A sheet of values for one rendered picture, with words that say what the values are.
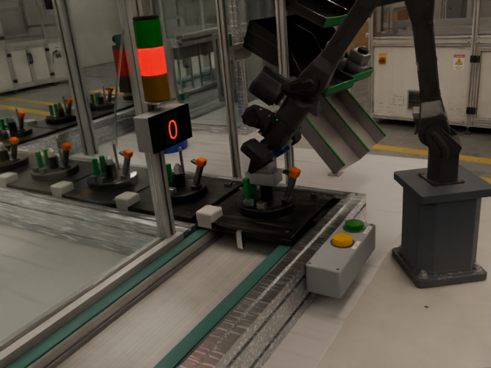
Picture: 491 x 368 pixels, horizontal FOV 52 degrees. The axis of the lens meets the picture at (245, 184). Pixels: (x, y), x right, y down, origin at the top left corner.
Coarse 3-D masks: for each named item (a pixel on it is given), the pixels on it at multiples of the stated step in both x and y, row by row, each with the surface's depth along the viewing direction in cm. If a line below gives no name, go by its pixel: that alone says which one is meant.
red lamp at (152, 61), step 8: (144, 48) 93; (152, 48) 92; (160, 48) 93; (144, 56) 93; (152, 56) 93; (160, 56) 94; (144, 64) 93; (152, 64) 93; (160, 64) 94; (144, 72) 94; (152, 72) 94; (160, 72) 94
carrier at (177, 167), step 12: (180, 156) 133; (168, 168) 131; (180, 168) 127; (168, 180) 132; (180, 180) 128; (192, 180) 132; (204, 180) 132; (216, 180) 136; (228, 180) 136; (180, 192) 125; (192, 192) 124; (204, 192) 127; (216, 192) 128; (228, 192) 128; (180, 204) 123; (192, 204) 122; (204, 204) 122; (216, 204) 123; (180, 216) 116; (192, 216) 116
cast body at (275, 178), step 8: (264, 168) 111; (272, 168) 113; (280, 168) 114; (248, 176) 116; (256, 176) 113; (264, 176) 112; (272, 176) 111; (280, 176) 114; (256, 184) 114; (264, 184) 113; (272, 184) 112
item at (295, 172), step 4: (292, 168) 110; (296, 168) 110; (284, 172) 111; (288, 172) 111; (292, 172) 109; (296, 172) 109; (292, 176) 110; (296, 176) 109; (292, 180) 110; (288, 184) 111; (292, 184) 111; (288, 188) 112; (292, 188) 112; (288, 192) 112; (284, 196) 113; (288, 196) 113
